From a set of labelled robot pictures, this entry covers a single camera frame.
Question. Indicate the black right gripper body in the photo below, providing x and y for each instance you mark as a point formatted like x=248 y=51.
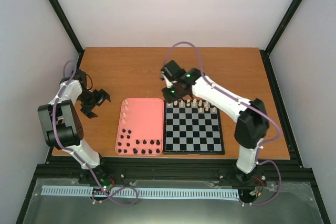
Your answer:
x=175 y=95

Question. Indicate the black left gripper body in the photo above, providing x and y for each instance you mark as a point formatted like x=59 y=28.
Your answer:
x=90 y=99

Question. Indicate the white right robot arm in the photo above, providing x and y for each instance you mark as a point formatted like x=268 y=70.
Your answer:
x=250 y=117

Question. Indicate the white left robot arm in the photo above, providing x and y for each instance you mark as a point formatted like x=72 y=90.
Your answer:
x=61 y=125

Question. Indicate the left controller board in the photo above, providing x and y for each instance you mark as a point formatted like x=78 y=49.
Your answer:
x=107 y=182

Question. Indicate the controller board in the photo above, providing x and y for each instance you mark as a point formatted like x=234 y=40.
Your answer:
x=107 y=182
x=255 y=193

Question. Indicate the right controller board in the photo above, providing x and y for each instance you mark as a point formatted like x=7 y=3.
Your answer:
x=255 y=193

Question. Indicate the black grey chessboard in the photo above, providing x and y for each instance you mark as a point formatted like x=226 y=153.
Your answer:
x=188 y=131

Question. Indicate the pink plastic tray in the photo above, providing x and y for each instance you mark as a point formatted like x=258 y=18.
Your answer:
x=145 y=118

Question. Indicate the light blue cable duct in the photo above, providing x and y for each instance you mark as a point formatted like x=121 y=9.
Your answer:
x=142 y=193

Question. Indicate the black aluminium frame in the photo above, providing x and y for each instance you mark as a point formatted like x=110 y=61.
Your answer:
x=291 y=170

